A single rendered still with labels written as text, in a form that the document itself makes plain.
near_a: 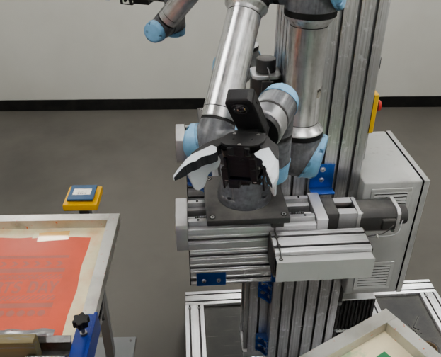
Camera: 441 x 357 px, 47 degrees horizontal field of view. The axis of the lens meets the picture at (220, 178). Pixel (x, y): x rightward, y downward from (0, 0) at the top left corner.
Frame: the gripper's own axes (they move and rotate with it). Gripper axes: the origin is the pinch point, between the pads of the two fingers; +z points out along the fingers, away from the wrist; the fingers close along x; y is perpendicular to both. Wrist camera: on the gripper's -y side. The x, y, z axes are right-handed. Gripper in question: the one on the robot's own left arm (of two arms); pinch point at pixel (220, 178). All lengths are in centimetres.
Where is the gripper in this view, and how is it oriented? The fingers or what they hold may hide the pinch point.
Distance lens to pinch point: 71.1
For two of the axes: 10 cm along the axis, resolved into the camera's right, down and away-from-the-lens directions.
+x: -9.3, -0.6, 3.6
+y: 1.3, 8.6, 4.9
